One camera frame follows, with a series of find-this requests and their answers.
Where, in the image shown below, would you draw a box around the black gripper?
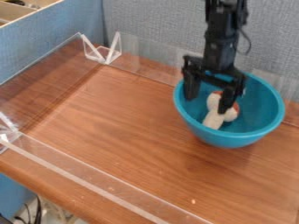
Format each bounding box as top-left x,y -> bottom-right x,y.
182,33 -> 246,115

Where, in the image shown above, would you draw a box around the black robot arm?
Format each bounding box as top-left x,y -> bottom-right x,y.
182,0 -> 249,115

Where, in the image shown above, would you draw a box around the blue plastic bowl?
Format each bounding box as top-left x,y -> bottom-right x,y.
172,73 -> 286,149

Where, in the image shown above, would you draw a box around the wooden shelf unit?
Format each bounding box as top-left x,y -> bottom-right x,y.
0,0 -> 64,29

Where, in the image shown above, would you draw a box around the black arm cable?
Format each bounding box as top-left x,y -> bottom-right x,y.
235,27 -> 253,56

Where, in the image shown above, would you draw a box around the clear acrylic barrier frame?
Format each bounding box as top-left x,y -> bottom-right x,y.
0,31 -> 299,224

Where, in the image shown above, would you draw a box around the black floor cables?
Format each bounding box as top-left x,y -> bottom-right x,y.
0,195 -> 44,224

